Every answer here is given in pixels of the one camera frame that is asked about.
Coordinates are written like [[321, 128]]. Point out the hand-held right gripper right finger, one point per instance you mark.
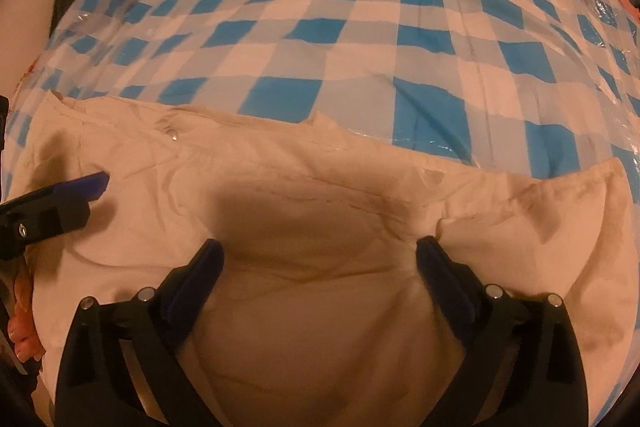
[[440, 267]]

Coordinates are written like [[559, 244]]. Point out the pink cloth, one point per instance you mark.
[[25, 322]]

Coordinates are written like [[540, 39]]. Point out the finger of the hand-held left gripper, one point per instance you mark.
[[87, 186]]

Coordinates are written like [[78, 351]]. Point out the cream jacket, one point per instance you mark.
[[325, 217]]

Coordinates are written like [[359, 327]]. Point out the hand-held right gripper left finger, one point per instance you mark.
[[202, 269]]

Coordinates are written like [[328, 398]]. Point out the blue checkered plastic sheet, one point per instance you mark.
[[350, 32]]

